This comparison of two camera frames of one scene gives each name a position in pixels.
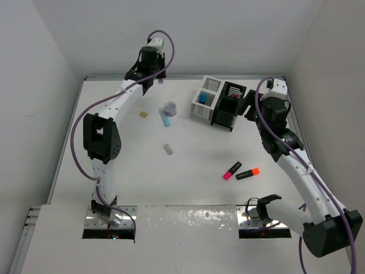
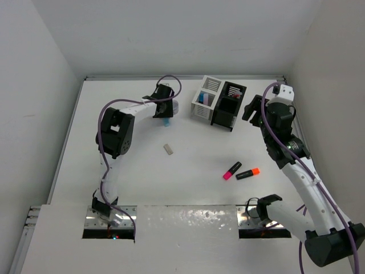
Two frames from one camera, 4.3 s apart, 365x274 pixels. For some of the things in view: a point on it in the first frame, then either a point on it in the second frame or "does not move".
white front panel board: x=169 y=240 does not move
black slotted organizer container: x=224 y=114 does not move
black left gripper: x=161 y=60 -> x=167 y=113
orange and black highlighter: x=253 y=172 does not move
